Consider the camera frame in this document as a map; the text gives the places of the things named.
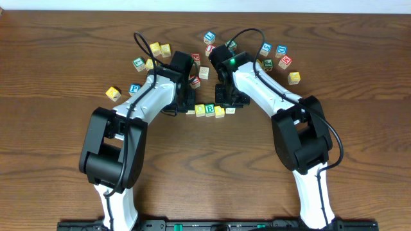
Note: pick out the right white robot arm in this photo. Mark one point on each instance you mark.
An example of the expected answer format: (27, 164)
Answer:
(301, 140)

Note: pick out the green 4 block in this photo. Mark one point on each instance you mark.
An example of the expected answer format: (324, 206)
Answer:
(232, 46)

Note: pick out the red I block upper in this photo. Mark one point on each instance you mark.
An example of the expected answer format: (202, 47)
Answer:
(209, 49)

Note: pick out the green J block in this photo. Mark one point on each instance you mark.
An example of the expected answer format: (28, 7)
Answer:
(268, 65)

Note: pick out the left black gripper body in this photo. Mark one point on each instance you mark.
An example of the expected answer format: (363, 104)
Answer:
(186, 102)

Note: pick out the blue H block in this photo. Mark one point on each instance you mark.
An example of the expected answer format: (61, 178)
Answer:
(204, 73)

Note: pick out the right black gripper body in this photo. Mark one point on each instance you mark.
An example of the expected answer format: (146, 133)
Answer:
(230, 97)

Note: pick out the red U block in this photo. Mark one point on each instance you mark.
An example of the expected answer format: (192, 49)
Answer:
(194, 82)

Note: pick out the blue D block right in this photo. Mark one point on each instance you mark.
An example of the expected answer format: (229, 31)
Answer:
(281, 51)

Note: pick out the red E block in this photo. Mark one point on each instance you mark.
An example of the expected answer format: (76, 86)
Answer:
(196, 57)

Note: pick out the green L block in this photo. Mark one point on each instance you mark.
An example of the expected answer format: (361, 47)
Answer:
(139, 64)

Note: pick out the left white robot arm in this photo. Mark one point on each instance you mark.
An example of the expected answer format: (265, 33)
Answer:
(113, 151)

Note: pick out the red M block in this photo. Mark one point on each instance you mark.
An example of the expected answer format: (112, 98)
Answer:
(285, 62)

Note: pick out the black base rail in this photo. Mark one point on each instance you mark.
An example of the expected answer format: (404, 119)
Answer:
(234, 225)

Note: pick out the yellow O block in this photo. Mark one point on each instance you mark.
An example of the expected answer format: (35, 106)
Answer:
(219, 112)
(200, 110)

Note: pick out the yellow block beside Z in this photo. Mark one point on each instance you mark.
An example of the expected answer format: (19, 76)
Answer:
(149, 64)

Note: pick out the blue L block top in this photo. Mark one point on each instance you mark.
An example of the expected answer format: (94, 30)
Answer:
(209, 37)

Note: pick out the blue T block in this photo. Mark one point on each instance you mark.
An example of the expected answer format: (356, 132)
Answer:
(230, 110)

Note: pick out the green B block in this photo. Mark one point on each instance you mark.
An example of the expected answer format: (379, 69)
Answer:
(209, 110)

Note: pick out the blue P block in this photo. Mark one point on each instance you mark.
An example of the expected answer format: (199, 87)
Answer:
(134, 88)

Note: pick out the yellow S block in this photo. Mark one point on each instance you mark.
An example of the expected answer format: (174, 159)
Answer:
(165, 50)

